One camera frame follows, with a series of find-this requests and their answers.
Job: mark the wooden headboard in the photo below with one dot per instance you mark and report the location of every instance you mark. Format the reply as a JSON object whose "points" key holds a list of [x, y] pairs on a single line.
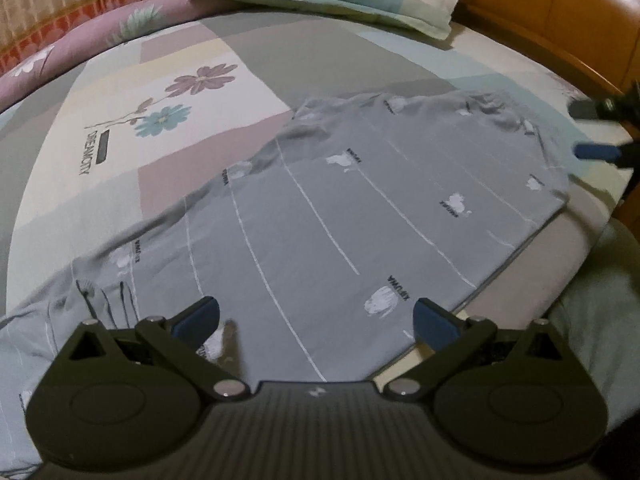
{"points": [[550, 5]]}

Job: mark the pink floral quilt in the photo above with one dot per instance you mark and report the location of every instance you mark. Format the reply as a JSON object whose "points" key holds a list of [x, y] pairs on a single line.
{"points": [[100, 45]]}

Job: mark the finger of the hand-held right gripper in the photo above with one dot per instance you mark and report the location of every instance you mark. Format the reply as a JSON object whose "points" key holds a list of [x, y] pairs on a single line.
{"points": [[595, 151], [595, 109]]}

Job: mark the grey pajama top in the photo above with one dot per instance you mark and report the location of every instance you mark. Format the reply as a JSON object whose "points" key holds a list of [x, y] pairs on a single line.
{"points": [[325, 200]]}

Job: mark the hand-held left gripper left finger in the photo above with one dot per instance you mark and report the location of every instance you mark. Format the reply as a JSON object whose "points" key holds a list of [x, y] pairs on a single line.
{"points": [[197, 320]]}

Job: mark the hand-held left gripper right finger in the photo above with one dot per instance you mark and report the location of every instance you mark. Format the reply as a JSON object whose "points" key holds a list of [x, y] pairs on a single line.
{"points": [[435, 325]]}

